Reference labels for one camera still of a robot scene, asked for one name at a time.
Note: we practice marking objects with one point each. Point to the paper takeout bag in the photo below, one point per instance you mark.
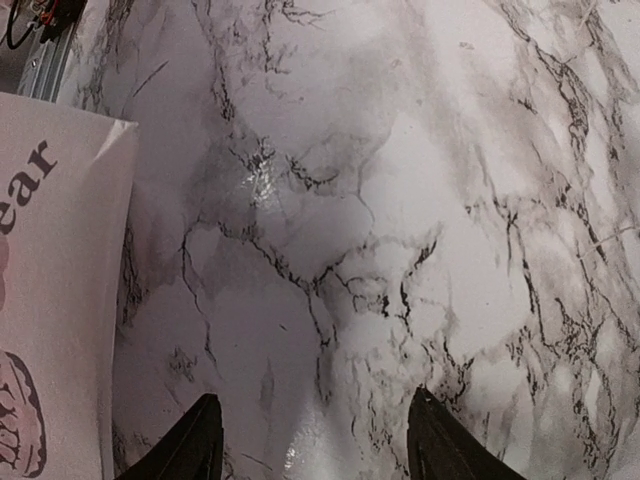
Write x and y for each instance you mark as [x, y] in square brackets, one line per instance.
[66, 181]

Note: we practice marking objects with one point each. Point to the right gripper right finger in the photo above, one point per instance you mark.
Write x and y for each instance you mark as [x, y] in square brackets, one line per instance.
[440, 448]

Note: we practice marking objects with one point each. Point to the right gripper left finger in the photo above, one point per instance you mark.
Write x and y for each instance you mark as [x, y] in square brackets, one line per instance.
[191, 449]

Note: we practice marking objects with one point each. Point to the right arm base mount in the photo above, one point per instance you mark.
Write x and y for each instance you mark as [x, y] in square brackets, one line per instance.
[19, 19]

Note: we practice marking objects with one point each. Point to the aluminium front rail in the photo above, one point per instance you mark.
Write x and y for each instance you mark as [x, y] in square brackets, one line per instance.
[42, 74]

